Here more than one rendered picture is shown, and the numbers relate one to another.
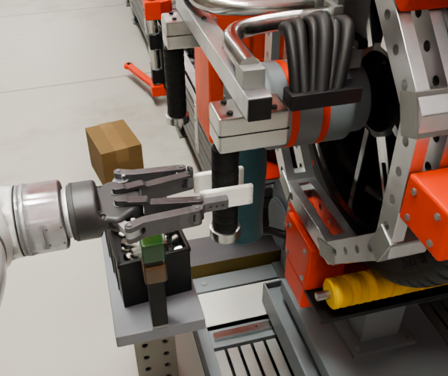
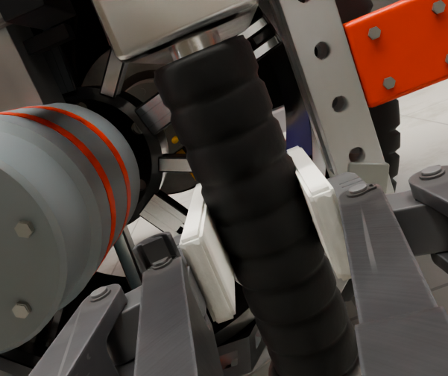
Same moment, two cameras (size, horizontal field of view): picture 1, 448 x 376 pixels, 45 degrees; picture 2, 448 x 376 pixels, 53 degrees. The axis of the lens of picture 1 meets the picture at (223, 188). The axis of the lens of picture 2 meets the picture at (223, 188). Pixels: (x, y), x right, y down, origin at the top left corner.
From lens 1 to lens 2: 68 cm
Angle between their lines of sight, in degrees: 65
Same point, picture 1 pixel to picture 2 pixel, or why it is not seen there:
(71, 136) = not seen: outside the picture
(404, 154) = (315, 12)
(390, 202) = (340, 113)
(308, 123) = (111, 171)
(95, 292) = not seen: outside the picture
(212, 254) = not seen: outside the picture
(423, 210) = (406, 36)
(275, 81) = (2, 118)
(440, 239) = not seen: outside the picture
